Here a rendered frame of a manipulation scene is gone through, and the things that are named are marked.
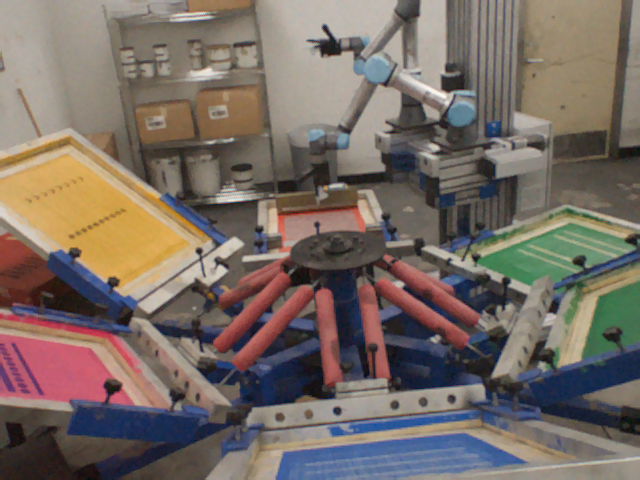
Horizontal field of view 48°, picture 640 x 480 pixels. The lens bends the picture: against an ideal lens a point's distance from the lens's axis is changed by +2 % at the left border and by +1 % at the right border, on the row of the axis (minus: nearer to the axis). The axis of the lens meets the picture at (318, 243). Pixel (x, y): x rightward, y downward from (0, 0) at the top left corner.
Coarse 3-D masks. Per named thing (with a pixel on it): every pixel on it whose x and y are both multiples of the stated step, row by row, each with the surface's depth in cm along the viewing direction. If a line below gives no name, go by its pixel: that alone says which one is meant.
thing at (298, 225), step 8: (280, 216) 345; (288, 216) 344; (296, 216) 343; (304, 216) 343; (312, 216) 342; (280, 224) 335; (288, 224) 334; (296, 224) 333; (304, 224) 333; (312, 224) 332; (280, 232) 326; (288, 232) 325; (296, 232) 324; (304, 232) 323; (312, 232) 323; (320, 232) 322; (288, 248) 308
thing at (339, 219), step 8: (336, 208) 349; (344, 208) 348; (352, 208) 348; (320, 216) 341; (328, 216) 340; (336, 216) 339; (344, 216) 338; (352, 216) 337; (360, 216) 337; (320, 224) 331; (328, 224) 330; (336, 224) 329; (344, 224) 329; (352, 224) 328; (360, 224) 327
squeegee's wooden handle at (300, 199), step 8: (304, 192) 345; (312, 192) 344; (328, 192) 344; (336, 192) 344; (344, 192) 344; (352, 192) 345; (280, 200) 344; (288, 200) 344; (296, 200) 344; (304, 200) 345; (312, 200) 345; (320, 200) 345; (328, 200) 346; (336, 200) 346; (344, 200) 346; (352, 200) 347; (280, 208) 346
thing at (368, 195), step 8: (360, 192) 358; (368, 192) 357; (264, 200) 358; (272, 200) 357; (368, 200) 349; (264, 208) 347; (376, 208) 335; (264, 216) 337; (376, 216) 325; (264, 224) 327; (264, 232) 318; (384, 240) 302
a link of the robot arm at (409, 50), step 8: (416, 16) 366; (408, 24) 368; (416, 24) 370; (408, 32) 370; (416, 32) 371; (408, 40) 371; (416, 40) 372; (408, 48) 373; (416, 48) 374; (408, 56) 374; (416, 56) 375; (408, 64) 376; (416, 64) 377; (408, 72) 376; (416, 72) 376
